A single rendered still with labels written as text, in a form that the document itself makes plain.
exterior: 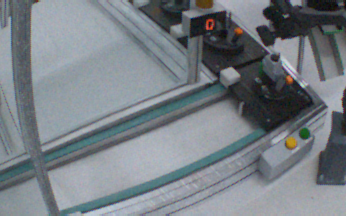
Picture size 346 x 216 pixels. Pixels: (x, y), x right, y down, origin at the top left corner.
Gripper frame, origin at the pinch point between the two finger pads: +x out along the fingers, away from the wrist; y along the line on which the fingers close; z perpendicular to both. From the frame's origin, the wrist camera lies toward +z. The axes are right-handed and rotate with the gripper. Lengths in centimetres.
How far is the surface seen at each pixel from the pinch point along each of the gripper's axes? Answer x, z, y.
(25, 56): -44, 9, 83
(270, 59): 6.3, -6.1, 1.5
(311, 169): 4.5, -43.9, 0.4
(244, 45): 27.8, 2.0, -5.9
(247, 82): 18.6, -9.3, 5.7
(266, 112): 10.4, -19.3, 8.4
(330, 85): 20.9, -23.6, -38.0
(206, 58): 27.7, 1.8, 10.1
